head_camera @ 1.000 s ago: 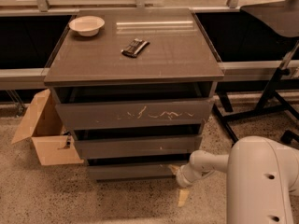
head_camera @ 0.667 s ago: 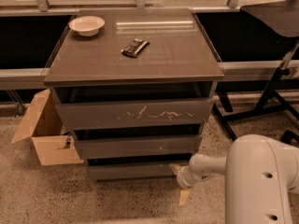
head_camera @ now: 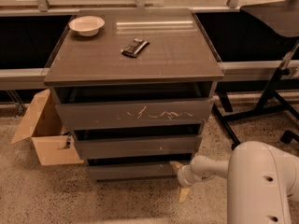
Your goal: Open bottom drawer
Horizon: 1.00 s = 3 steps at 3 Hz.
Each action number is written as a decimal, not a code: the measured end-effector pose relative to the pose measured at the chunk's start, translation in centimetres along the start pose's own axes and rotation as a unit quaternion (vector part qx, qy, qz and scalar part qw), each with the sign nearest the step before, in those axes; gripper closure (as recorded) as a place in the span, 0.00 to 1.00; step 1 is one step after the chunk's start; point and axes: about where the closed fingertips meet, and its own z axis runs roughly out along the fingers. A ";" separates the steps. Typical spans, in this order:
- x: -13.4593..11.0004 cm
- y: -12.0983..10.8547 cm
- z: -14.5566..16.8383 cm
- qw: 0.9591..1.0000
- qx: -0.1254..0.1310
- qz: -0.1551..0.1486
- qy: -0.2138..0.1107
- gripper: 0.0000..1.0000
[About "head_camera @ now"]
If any white bowl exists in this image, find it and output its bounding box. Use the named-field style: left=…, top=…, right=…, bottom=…
left=69, top=16, right=105, bottom=37

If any grey middle drawer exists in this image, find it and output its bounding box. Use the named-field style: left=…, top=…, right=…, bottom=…
left=74, top=134, right=202, bottom=159

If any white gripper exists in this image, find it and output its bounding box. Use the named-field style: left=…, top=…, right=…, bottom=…
left=169, top=161, right=199, bottom=203

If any black rolling stand table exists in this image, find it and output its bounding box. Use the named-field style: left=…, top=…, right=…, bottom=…
left=211, top=0, right=299, bottom=152

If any grey drawer cabinet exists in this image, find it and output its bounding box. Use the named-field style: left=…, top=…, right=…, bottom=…
left=44, top=8, right=223, bottom=180

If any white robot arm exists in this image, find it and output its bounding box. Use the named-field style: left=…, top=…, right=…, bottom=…
left=170, top=141, right=299, bottom=224

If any grey top drawer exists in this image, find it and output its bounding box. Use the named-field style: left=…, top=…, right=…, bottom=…
left=52, top=88, right=213, bottom=130

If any black office chair base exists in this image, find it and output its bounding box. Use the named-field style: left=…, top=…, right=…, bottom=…
left=280, top=130, right=299, bottom=144

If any open cardboard box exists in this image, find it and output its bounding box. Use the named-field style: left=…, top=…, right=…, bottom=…
left=11, top=90, right=83, bottom=166

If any black snack packet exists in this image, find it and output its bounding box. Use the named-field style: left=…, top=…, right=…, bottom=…
left=121, top=38, right=150, bottom=58

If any grey drawer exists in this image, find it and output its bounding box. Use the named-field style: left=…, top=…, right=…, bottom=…
left=52, top=88, right=213, bottom=130
left=87, top=154, right=192, bottom=181
left=74, top=134, right=202, bottom=159

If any metal window rail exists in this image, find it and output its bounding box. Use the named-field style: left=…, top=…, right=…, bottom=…
left=0, top=60, right=299, bottom=91

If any grey bottom drawer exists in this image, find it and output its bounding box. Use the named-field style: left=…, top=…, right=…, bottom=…
left=87, top=154, right=192, bottom=181

